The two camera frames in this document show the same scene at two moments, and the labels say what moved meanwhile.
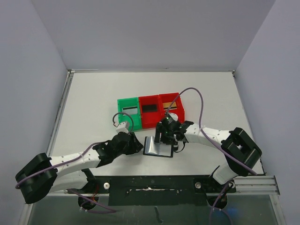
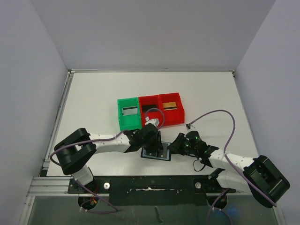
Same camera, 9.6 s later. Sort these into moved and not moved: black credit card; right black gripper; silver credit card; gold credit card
Moved: right black gripper
Not moved: black credit card; gold credit card; silver credit card
